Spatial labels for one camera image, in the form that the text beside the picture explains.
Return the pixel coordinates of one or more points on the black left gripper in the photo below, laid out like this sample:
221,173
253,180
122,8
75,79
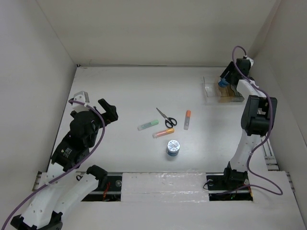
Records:
111,114

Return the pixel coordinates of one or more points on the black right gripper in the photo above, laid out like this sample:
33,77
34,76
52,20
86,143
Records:
230,68

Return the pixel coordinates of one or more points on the blue tape roll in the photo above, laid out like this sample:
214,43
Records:
173,148
223,83

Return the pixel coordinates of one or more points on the orange capped glue stick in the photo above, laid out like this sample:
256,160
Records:
187,120

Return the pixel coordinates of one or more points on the black handled scissors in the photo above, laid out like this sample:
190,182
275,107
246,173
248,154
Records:
169,121

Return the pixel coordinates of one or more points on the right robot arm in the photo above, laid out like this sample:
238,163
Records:
233,179

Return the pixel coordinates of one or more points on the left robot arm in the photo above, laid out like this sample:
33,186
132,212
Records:
51,202

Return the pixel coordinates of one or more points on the three compartment desk organizer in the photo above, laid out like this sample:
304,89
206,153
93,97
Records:
214,94

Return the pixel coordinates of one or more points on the green highlighter marker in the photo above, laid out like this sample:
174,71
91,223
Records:
148,125

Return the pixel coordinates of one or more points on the orange yellow highlighter marker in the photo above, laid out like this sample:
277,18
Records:
163,133

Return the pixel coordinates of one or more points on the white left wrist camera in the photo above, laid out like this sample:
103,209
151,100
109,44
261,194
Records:
81,99

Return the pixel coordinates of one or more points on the aluminium side rail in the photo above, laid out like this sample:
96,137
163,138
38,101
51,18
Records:
268,148

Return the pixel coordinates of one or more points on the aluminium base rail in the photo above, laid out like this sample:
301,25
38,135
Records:
181,187

